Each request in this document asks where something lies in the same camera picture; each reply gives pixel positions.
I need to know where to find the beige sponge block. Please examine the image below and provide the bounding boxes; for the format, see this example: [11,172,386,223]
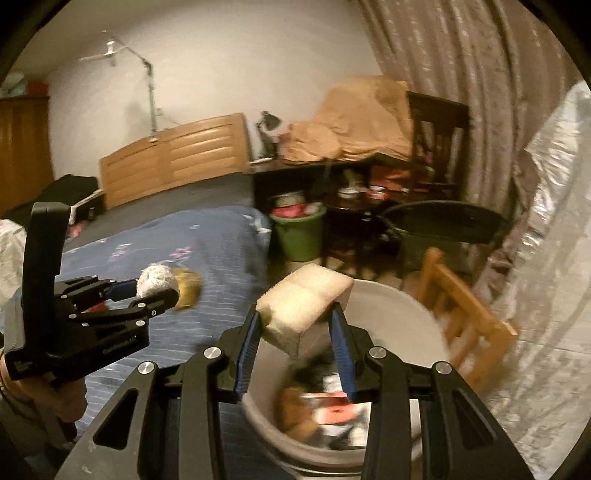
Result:
[256,263,355,359]

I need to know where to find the white trash bucket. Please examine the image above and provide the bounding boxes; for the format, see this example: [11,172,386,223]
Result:
[242,280,450,476]

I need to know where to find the left hand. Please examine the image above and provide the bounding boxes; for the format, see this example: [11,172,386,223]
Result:
[1,355,87,423]

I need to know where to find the light wooden chair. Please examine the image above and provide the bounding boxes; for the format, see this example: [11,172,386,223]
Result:
[415,247,518,388]

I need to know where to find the white plastic sheet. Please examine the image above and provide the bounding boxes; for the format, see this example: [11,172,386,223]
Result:
[482,81,590,479]

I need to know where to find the yellow snack packet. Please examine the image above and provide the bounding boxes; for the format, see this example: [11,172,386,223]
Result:
[172,267,204,311]

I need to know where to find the black clothes pile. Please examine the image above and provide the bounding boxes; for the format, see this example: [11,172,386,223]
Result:
[1,174,99,222]

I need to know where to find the brown wooden wardrobe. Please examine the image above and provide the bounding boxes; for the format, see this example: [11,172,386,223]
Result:
[0,97,54,213]

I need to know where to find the blue grid bed quilt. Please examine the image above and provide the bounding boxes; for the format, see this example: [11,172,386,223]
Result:
[59,206,270,431]

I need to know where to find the dark wicker chair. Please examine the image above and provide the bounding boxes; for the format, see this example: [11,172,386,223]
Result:
[380,200,507,282]

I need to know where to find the small round dark table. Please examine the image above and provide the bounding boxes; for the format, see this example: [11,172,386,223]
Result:
[322,188,390,278]

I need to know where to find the green bucket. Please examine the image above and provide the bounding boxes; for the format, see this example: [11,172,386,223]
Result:
[270,206,327,262]

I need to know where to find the wooden headboard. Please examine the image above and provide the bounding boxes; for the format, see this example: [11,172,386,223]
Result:
[100,113,252,209]

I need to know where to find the dark wooden desk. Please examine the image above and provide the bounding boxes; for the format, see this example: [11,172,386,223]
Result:
[247,154,413,215]

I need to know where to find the black desk lamp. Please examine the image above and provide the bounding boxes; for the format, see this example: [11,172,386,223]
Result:
[252,110,283,163]

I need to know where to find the dark wooden chair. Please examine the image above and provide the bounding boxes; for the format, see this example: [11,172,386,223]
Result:
[407,92,470,201]

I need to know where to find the orange cloth cover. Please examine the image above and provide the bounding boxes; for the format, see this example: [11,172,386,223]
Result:
[279,75,413,164]

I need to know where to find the brown curtain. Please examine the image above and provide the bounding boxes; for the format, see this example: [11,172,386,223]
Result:
[355,0,583,278]

